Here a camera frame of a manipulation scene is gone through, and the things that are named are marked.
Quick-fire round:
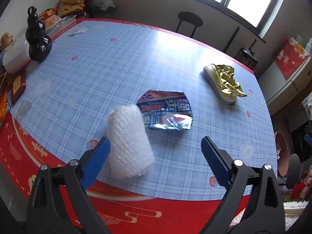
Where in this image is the white bubble wrap roll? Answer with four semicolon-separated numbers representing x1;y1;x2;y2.
107;105;155;179

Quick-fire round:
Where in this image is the noodle cup lid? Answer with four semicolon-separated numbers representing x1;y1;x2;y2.
136;90;193;131

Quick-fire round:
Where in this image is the gold foil wrapper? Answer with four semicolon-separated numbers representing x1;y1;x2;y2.
212;64;247;97

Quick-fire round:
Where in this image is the black chair near bin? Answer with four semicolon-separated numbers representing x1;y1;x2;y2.
285;154;301;189

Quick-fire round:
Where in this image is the white refrigerator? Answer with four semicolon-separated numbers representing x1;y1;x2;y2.
258;57;311;116

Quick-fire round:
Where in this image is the silver black pressure cooker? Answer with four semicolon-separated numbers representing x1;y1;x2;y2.
235;48;258;69

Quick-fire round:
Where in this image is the blue plaid tablecloth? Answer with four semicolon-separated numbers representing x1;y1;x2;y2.
1;19;277;233

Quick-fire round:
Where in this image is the red cloth on refrigerator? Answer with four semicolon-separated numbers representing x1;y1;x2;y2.
275;36;309;79

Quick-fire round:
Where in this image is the black gourd bottle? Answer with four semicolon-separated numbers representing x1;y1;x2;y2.
25;6;52;62

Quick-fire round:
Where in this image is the small white paper packet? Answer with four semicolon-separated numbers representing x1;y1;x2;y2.
68;27;88;36

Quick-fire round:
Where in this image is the yellow snack bags pile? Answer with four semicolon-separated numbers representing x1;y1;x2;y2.
57;0;85;18

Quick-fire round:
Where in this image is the black round stool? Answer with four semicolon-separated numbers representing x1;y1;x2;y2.
175;11;203;38

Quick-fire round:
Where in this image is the white plastic bag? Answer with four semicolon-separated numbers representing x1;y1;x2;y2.
91;0;116;11

